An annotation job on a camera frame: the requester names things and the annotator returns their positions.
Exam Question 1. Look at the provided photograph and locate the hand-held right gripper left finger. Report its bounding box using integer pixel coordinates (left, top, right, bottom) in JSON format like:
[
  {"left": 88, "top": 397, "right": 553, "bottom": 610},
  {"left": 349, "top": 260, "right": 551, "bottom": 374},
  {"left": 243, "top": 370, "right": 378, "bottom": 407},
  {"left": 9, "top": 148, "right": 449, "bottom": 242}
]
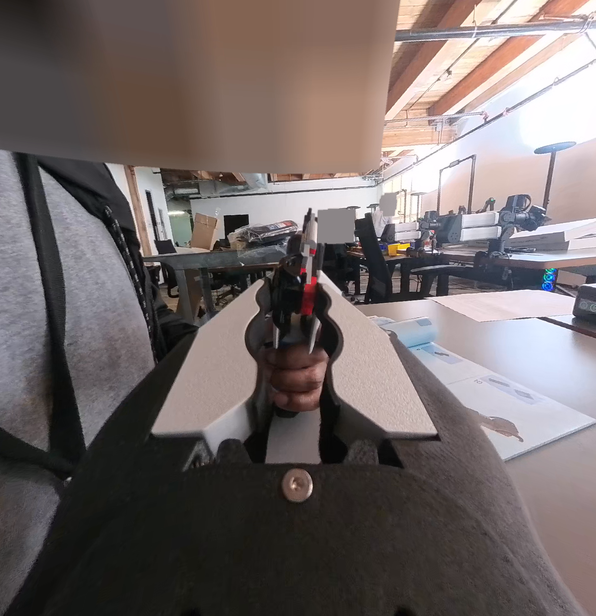
[{"left": 150, "top": 276, "right": 274, "bottom": 448}]

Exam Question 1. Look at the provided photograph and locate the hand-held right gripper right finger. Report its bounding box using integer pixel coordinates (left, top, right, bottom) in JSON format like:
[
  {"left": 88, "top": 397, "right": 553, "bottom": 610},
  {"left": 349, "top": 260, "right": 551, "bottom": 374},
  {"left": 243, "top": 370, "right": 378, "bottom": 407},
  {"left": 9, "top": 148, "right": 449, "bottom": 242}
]
[{"left": 315, "top": 271, "right": 440, "bottom": 441}]

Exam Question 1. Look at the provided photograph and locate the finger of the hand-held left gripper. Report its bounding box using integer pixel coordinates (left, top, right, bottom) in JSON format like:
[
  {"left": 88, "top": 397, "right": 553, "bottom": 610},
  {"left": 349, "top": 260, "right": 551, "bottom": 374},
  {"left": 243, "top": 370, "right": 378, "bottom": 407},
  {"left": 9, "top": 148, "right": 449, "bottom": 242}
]
[
  {"left": 272, "top": 307, "right": 293, "bottom": 351},
  {"left": 305, "top": 302, "right": 325, "bottom": 358}
]

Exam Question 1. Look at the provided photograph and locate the grey red brick model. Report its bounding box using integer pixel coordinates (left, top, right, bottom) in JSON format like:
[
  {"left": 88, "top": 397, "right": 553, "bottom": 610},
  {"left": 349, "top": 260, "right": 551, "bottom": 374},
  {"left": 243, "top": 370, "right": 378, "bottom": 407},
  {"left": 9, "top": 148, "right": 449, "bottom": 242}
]
[{"left": 279, "top": 207, "right": 327, "bottom": 318}]

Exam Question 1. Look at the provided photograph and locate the person's left forearm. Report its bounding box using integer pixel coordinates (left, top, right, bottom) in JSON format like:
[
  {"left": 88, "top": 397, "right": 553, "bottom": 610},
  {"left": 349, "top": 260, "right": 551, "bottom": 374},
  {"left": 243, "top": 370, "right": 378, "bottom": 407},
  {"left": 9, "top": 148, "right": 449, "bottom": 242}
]
[{"left": 144, "top": 284, "right": 202, "bottom": 364}]

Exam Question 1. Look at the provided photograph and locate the wooden robot desk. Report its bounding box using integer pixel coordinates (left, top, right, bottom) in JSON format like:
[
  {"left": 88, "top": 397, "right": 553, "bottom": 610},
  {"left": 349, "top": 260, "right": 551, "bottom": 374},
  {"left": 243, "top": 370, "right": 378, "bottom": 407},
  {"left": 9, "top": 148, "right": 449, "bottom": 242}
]
[{"left": 346, "top": 244, "right": 596, "bottom": 300}]

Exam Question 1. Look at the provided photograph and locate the grey adjoining desk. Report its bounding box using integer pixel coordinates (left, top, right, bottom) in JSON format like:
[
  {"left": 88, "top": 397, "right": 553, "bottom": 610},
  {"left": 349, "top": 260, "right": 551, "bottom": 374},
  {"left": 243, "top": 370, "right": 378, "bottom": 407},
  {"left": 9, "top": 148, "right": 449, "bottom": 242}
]
[{"left": 538, "top": 313, "right": 596, "bottom": 343}]

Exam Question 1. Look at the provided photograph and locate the plastic wrapped bundle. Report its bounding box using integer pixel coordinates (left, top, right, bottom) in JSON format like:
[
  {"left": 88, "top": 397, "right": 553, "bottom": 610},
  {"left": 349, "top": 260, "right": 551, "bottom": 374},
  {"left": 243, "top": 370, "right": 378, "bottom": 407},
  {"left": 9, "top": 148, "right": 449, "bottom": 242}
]
[{"left": 227, "top": 219, "right": 301, "bottom": 254}]

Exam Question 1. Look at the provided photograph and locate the black office chair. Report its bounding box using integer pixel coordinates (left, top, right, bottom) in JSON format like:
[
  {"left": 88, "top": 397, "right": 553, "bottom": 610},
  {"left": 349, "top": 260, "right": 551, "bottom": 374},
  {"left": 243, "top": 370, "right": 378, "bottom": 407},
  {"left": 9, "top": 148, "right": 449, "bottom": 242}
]
[{"left": 355, "top": 212, "right": 396, "bottom": 305}]

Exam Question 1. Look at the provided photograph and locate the cardboard box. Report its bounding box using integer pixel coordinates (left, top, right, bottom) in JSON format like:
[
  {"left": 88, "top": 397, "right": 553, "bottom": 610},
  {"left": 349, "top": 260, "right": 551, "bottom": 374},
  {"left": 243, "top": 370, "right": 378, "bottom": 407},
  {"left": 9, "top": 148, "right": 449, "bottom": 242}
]
[{"left": 189, "top": 212, "right": 219, "bottom": 251}]

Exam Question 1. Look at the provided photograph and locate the white paper sheet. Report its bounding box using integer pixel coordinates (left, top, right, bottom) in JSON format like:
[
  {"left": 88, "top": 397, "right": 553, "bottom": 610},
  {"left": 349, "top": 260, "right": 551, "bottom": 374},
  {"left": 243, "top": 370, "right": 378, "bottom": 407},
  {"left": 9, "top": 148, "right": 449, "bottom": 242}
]
[{"left": 425, "top": 290, "right": 576, "bottom": 323}]

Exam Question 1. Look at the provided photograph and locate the brick instruction booklet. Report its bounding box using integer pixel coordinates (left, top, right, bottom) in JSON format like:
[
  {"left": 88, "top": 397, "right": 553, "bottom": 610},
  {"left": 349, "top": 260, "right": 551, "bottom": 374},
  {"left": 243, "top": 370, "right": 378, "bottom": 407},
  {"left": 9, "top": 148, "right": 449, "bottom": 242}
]
[{"left": 363, "top": 315, "right": 596, "bottom": 463}]

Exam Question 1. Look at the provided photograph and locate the stack of white flat boxes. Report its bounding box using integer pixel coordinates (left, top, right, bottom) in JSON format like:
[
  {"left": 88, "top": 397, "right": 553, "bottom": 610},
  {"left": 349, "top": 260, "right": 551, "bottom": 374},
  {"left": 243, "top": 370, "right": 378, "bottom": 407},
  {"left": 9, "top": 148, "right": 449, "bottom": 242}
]
[{"left": 507, "top": 217, "right": 596, "bottom": 252}]

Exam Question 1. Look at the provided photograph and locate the black floor lamp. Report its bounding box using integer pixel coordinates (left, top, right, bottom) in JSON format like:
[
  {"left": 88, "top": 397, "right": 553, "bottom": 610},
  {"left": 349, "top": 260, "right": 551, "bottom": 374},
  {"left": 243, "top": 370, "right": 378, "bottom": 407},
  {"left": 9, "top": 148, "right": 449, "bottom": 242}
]
[{"left": 533, "top": 141, "right": 578, "bottom": 213}]

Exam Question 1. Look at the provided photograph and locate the black frame stand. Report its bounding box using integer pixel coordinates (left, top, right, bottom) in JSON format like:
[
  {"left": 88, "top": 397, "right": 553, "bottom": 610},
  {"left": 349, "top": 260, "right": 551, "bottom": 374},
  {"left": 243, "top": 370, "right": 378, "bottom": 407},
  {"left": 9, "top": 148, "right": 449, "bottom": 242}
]
[{"left": 437, "top": 154, "right": 478, "bottom": 216}]

